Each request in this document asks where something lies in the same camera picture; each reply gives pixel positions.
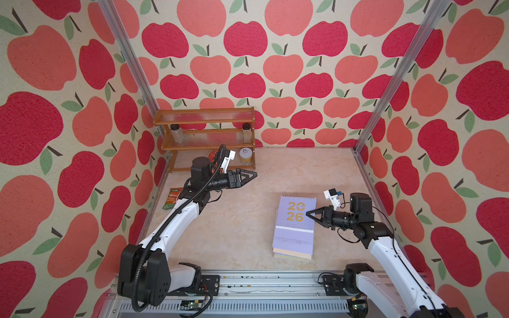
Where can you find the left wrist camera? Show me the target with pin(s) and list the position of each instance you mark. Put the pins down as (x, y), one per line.
(226, 157)

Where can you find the right aluminium frame post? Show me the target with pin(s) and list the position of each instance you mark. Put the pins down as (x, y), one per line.
(431, 18)

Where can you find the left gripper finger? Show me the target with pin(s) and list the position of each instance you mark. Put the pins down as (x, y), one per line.
(247, 173)
(246, 178)

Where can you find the yellow-green calendar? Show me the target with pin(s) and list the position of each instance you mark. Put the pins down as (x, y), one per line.
(291, 258)

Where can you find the glass spice jar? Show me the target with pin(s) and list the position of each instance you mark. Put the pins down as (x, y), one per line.
(177, 133)
(247, 133)

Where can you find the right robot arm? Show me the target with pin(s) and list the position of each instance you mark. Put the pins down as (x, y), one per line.
(410, 296)

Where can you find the purple calendar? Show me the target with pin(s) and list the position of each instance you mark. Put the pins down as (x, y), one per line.
(293, 229)

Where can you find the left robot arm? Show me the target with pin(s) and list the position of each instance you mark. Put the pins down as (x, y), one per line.
(144, 274)

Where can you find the green snack bag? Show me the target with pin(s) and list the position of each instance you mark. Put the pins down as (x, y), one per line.
(172, 198)

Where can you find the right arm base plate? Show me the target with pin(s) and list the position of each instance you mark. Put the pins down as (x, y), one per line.
(337, 285)

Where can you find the pink calendar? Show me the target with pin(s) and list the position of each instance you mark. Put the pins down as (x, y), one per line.
(292, 254)

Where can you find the red round tin can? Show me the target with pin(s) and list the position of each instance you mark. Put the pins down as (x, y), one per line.
(213, 155)

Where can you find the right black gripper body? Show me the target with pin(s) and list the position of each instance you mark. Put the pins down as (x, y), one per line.
(336, 219)

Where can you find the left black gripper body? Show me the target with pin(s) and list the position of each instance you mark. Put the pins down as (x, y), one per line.
(223, 181)

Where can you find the front aluminium rail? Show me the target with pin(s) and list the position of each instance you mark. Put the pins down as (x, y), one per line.
(255, 293)

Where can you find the aluminium frame post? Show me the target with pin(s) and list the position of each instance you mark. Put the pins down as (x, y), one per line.
(431, 18)
(124, 43)

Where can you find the wooden three-tier shelf rack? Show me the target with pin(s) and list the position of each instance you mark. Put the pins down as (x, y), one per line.
(204, 130)

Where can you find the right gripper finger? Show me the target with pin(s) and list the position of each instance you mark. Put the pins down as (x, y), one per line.
(315, 212)
(319, 221)

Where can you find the left glass spice jar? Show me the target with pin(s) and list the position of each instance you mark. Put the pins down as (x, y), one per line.
(177, 133)

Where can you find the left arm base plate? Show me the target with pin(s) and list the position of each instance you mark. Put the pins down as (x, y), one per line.
(208, 284)

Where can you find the yellow pull-tab can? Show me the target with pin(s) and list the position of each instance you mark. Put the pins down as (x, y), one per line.
(246, 156)

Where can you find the right glass spice jar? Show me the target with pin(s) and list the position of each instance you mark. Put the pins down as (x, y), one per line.
(247, 133)

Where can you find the left aluminium frame post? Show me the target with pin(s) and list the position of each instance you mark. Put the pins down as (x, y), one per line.
(124, 43)

